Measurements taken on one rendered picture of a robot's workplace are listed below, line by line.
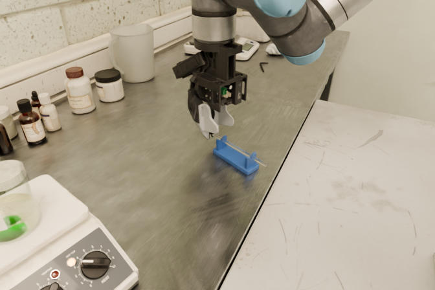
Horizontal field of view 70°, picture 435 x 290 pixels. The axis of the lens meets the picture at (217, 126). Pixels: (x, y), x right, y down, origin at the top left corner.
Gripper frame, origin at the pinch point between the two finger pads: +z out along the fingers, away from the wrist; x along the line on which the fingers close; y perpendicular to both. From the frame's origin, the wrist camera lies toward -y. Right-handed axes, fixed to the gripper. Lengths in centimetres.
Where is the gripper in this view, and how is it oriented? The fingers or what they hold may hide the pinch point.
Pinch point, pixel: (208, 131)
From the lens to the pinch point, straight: 66.3
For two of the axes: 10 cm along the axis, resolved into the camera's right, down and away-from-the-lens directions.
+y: 6.8, 3.8, -6.2
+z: 0.0, 8.5, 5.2
